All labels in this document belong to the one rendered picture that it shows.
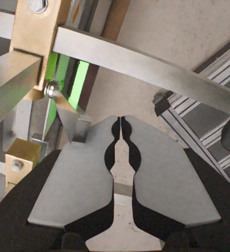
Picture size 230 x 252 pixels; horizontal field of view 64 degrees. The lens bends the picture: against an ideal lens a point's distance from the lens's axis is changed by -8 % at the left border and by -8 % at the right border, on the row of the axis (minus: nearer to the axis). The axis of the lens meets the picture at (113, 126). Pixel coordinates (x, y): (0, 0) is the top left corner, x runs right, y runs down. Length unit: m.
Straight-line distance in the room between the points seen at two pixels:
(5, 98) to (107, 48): 0.13
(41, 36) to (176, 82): 0.17
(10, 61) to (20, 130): 0.44
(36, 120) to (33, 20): 0.30
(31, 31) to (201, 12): 1.03
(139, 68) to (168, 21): 0.90
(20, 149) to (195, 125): 0.93
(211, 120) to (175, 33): 0.50
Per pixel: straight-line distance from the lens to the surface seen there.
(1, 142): 0.70
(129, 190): 0.41
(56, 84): 0.27
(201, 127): 1.15
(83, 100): 0.44
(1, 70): 0.19
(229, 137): 0.21
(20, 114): 0.60
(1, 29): 0.27
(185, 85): 0.27
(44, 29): 0.24
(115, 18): 1.02
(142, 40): 1.12
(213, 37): 1.23
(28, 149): 0.37
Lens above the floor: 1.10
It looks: 58 degrees down
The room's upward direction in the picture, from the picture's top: 179 degrees counter-clockwise
